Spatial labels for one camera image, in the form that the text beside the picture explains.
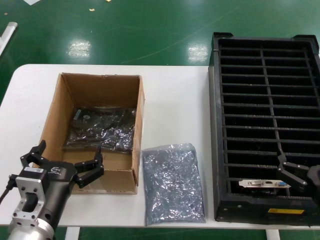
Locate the crinkled blue-grey antistatic bag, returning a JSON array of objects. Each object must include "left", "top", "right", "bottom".
[{"left": 141, "top": 142, "right": 207, "bottom": 228}]

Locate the white table leg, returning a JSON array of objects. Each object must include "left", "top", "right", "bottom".
[
  {"left": 65, "top": 226, "right": 81, "bottom": 240},
  {"left": 265, "top": 229, "right": 281, "bottom": 240}
]

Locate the black slotted plastic container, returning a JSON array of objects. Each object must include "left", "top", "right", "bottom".
[{"left": 208, "top": 31, "right": 320, "bottom": 229}]

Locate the white plastic pipe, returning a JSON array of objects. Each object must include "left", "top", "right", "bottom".
[{"left": 0, "top": 21, "right": 19, "bottom": 57}]

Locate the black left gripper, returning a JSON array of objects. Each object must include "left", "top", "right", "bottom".
[{"left": 20, "top": 139, "right": 105, "bottom": 226}]

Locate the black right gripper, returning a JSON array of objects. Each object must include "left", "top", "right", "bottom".
[{"left": 276, "top": 146, "right": 320, "bottom": 195}]

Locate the brown cardboard box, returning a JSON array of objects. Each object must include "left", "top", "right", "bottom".
[{"left": 37, "top": 72, "right": 146, "bottom": 195}]

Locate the graphics card with silver bracket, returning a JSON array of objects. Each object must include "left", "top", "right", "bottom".
[{"left": 238, "top": 178, "right": 292, "bottom": 197}]

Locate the yellow container label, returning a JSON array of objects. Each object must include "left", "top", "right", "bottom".
[{"left": 267, "top": 209, "right": 305, "bottom": 215}]

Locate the translucent grey antistatic bag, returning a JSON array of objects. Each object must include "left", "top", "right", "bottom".
[{"left": 64, "top": 106, "right": 137, "bottom": 153}]

